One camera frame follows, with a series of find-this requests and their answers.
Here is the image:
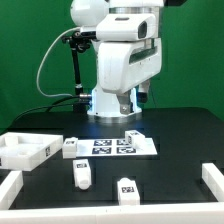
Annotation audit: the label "white square tabletop part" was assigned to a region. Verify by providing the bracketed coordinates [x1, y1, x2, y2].
[0, 132, 63, 171]

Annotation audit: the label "white U-shaped fence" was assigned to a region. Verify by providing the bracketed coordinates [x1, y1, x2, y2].
[0, 163, 224, 224]

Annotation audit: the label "black base cables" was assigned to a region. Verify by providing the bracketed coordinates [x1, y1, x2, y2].
[12, 93, 93, 122]

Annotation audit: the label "grey camera cable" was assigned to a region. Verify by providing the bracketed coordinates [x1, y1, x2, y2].
[35, 27, 82, 99]

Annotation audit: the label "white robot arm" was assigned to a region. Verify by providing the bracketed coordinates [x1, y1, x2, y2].
[70, 0, 165, 122]

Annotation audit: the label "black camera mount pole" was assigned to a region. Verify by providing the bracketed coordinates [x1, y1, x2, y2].
[62, 31, 91, 113]

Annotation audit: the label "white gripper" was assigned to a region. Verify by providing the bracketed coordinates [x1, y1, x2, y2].
[98, 38, 162, 115]

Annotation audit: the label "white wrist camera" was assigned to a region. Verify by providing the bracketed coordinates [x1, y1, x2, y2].
[96, 13, 156, 42]

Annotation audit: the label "white sheet with markers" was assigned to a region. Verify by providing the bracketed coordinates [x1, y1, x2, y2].
[76, 138, 157, 157]

